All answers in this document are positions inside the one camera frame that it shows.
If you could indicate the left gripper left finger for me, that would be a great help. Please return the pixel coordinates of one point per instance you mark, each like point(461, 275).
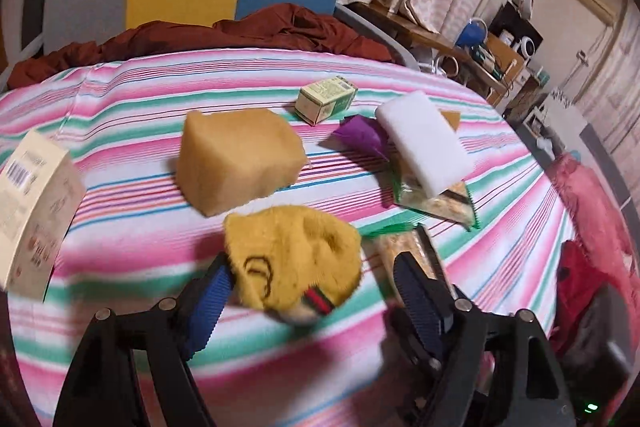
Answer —
point(101, 387)

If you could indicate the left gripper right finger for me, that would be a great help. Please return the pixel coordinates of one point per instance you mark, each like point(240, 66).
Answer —
point(473, 368)

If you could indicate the green-edged snack packet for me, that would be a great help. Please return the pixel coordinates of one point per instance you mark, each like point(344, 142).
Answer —
point(454, 204)

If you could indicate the yellow knitted sock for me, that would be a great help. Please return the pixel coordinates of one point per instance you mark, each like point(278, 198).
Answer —
point(295, 262)

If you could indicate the white foam sponge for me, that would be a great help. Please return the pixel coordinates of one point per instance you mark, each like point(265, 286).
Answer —
point(426, 141)

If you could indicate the cream cardboard box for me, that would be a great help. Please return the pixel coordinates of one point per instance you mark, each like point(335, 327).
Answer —
point(41, 190)

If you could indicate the small tan sponge piece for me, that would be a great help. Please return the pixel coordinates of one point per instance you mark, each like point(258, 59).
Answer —
point(453, 118)

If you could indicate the large tan sponge block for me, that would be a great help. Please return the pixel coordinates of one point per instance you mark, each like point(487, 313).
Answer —
point(228, 159)

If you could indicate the red pink clothes pile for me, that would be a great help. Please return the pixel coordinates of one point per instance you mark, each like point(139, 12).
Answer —
point(601, 252)

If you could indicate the purple wrapped candy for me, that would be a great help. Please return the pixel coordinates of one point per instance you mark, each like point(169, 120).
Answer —
point(365, 135)

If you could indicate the striped bed sheet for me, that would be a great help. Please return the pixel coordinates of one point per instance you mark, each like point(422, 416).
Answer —
point(135, 239)

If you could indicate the small green cream box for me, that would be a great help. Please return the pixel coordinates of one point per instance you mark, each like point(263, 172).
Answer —
point(324, 98)

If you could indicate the wooden side shelf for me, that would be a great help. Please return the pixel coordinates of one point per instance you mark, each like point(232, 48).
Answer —
point(411, 35)

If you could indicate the blue mug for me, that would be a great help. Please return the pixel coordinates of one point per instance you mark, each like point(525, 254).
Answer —
point(473, 33)

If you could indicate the black appliance on shelf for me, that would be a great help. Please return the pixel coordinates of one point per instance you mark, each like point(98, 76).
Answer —
point(526, 38)

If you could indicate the dark red blanket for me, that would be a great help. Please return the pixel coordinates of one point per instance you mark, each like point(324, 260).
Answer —
point(283, 26)

